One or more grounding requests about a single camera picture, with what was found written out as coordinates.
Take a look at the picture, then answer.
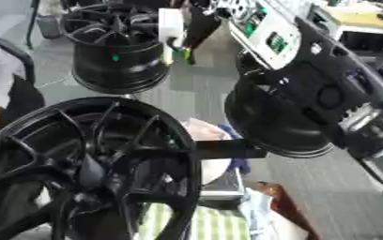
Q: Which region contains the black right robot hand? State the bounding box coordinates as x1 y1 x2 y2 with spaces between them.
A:
166 0 228 66

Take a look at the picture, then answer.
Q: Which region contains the yellow desk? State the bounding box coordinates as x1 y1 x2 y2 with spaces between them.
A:
317 5 383 36

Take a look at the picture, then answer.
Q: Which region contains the large black spoked wheel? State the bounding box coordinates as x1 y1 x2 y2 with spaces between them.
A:
0 97 204 240

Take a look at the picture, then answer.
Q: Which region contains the black round wheel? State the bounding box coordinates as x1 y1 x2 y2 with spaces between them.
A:
222 70 336 159

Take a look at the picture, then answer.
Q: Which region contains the black flat bar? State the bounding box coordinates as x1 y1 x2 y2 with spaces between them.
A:
192 139 269 160

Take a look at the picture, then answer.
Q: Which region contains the grey waste bin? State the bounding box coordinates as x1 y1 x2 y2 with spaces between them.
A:
35 14 67 40

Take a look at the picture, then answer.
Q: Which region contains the white box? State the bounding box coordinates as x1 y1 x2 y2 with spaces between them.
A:
198 168 246 203

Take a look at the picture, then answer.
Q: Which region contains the black chair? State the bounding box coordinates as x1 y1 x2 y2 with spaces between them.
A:
0 37 39 84

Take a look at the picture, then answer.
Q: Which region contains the pale blue cloth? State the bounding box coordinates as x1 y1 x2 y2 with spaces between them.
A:
237 187 310 240

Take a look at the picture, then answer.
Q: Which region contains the pale pink bag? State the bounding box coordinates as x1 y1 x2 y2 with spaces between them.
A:
179 117 237 186

